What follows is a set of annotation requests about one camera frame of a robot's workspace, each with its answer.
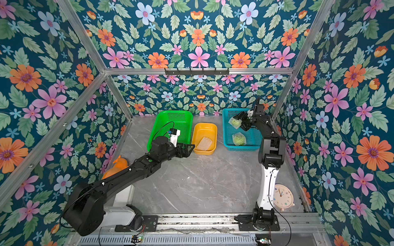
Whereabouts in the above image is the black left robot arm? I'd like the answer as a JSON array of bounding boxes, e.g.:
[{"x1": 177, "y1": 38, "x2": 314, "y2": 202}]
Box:
[{"x1": 62, "y1": 136, "x2": 195, "y2": 236}]

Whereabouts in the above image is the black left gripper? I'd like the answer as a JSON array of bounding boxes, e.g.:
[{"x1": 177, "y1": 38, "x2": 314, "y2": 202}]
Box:
[{"x1": 157, "y1": 142, "x2": 195, "y2": 164}]

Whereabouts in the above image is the teal plastic basket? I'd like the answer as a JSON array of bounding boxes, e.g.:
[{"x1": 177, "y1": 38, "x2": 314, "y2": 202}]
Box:
[{"x1": 222, "y1": 108, "x2": 263, "y2": 151}]

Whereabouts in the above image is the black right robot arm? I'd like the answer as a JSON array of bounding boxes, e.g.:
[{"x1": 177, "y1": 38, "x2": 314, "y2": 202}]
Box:
[{"x1": 240, "y1": 100, "x2": 286, "y2": 210}]

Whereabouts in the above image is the pink round clock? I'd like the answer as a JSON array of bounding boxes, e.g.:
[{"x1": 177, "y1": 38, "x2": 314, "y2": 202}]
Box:
[{"x1": 274, "y1": 184, "x2": 295, "y2": 212}]

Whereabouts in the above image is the black wall hook rail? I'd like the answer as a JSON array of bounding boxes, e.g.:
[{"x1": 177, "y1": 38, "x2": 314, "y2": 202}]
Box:
[{"x1": 164, "y1": 68, "x2": 230, "y2": 76}]

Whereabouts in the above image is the aluminium front rail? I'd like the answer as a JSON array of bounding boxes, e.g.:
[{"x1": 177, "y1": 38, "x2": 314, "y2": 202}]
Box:
[{"x1": 65, "y1": 213, "x2": 332, "y2": 246}]

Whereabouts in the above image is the green plastic basket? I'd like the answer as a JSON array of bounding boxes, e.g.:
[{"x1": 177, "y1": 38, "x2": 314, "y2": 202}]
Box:
[{"x1": 147, "y1": 110, "x2": 193, "y2": 151}]

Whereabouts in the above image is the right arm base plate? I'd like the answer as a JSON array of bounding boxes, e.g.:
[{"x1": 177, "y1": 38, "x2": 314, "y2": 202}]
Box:
[{"x1": 234, "y1": 214, "x2": 280, "y2": 232}]

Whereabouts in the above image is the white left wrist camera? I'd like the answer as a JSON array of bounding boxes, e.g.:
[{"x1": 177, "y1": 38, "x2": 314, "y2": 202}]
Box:
[{"x1": 168, "y1": 128, "x2": 181, "y2": 147}]

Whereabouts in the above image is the orange plush toy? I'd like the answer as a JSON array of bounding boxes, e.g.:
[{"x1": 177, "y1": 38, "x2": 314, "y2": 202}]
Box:
[{"x1": 102, "y1": 156, "x2": 128, "y2": 179}]

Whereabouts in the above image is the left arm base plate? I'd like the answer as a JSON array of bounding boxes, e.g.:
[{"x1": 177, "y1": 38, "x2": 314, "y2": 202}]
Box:
[{"x1": 115, "y1": 215, "x2": 159, "y2": 232}]

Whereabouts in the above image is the yellow plastic tub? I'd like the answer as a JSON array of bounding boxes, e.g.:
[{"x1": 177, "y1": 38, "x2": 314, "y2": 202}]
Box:
[{"x1": 191, "y1": 123, "x2": 218, "y2": 155}]

